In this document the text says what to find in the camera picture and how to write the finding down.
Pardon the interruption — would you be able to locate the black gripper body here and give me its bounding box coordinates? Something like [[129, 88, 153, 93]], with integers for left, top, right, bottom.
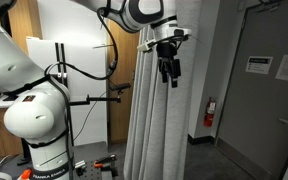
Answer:
[[157, 42, 181, 76]]

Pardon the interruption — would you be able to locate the grey fabric curtain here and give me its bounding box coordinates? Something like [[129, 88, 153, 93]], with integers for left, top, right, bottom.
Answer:
[[122, 0, 203, 180]]

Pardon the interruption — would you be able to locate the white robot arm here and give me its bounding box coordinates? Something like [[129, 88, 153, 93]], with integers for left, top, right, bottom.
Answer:
[[0, 0, 191, 180]]

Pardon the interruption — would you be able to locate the red fire extinguisher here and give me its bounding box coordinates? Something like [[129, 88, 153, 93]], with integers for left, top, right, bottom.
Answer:
[[204, 98, 216, 127]]

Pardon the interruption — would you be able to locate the wooden door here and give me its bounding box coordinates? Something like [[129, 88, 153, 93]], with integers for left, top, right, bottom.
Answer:
[[108, 20, 139, 143]]

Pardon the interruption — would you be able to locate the black and white door sign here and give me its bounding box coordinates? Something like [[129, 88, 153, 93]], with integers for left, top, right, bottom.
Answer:
[[246, 56, 273, 74]]

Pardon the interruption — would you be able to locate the white board panel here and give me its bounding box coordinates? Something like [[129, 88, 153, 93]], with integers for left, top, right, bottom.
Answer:
[[26, 37, 108, 145]]

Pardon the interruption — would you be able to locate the grey door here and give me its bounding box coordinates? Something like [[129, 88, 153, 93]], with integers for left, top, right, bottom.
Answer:
[[216, 0, 288, 180]]

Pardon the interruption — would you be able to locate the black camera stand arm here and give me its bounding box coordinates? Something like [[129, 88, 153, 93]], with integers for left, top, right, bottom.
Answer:
[[69, 95, 121, 106]]

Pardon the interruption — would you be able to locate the orange handled clamp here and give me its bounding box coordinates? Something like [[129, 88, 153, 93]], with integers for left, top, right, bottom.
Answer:
[[93, 154, 116, 169]]

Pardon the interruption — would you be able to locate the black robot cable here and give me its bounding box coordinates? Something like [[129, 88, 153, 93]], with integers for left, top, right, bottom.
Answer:
[[44, 7, 119, 180]]

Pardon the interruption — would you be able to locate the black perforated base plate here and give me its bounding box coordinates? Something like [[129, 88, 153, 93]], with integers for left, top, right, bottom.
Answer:
[[74, 160, 113, 180]]

